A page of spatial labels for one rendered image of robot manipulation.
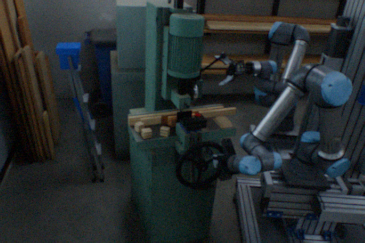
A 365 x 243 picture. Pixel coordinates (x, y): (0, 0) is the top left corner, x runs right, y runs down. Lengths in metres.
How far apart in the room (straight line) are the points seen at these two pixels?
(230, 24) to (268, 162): 2.67
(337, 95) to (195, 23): 0.74
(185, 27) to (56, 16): 2.64
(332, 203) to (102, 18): 3.20
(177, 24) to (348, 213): 1.25
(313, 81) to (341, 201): 0.73
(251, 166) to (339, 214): 0.65
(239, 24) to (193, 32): 2.27
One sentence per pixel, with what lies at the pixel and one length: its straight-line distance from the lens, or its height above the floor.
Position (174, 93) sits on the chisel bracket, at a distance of 1.80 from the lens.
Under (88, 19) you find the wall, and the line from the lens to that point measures 4.01.
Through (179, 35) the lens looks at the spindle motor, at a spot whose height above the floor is 1.42.
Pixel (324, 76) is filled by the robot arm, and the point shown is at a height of 1.41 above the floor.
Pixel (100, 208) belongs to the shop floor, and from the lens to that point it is 2.58.
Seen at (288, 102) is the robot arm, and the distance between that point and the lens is 1.38.
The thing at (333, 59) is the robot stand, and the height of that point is 1.37.
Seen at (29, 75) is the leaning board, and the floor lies 0.84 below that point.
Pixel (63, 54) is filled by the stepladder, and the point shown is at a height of 1.12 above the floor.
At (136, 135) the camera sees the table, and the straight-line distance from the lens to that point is 1.70.
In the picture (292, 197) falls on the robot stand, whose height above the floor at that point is 0.69.
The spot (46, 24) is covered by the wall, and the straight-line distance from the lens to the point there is 4.09.
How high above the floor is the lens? 1.79
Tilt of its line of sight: 29 degrees down
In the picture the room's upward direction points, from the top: 4 degrees clockwise
